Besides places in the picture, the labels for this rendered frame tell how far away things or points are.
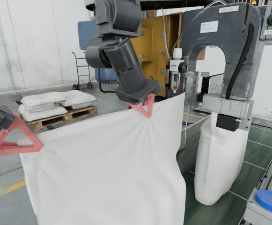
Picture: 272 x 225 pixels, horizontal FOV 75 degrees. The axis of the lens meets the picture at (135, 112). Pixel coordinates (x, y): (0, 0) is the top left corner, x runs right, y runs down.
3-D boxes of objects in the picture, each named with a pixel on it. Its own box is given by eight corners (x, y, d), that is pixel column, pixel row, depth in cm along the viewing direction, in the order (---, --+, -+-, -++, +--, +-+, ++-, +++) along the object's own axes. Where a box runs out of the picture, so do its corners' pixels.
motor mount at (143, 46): (115, 68, 62) (112, 17, 57) (104, 67, 67) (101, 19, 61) (163, 64, 81) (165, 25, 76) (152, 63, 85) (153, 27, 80)
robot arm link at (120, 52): (114, 44, 31) (133, 30, 34) (92, 47, 36) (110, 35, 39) (128, 77, 35) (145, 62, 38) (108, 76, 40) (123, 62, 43)
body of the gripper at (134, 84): (133, 82, 47) (122, 56, 43) (162, 87, 40) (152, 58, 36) (116, 96, 45) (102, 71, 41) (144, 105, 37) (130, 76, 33)
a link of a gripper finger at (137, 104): (145, 105, 52) (133, 77, 46) (164, 110, 47) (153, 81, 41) (129, 120, 49) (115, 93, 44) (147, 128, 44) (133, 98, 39)
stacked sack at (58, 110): (28, 124, 275) (26, 115, 270) (21, 117, 305) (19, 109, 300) (69, 114, 320) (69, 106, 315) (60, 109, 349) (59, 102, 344)
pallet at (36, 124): (33, 131, 283) (31, 122, 278) (20, 117, 338) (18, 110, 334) (97, 113, 362) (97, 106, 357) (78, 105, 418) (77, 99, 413)
